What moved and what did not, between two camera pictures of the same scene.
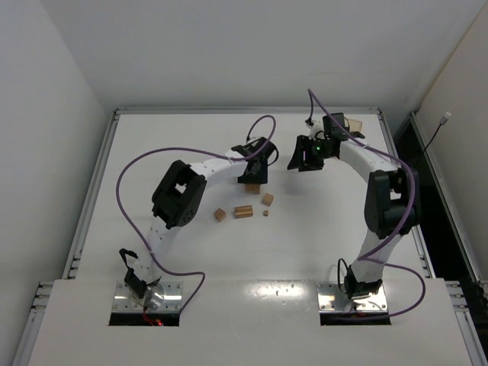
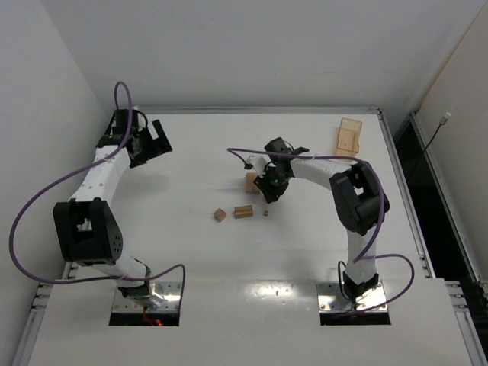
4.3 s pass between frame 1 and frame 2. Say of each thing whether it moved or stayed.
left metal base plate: stayed
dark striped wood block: stayed
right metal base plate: stayed
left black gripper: moved
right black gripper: moved
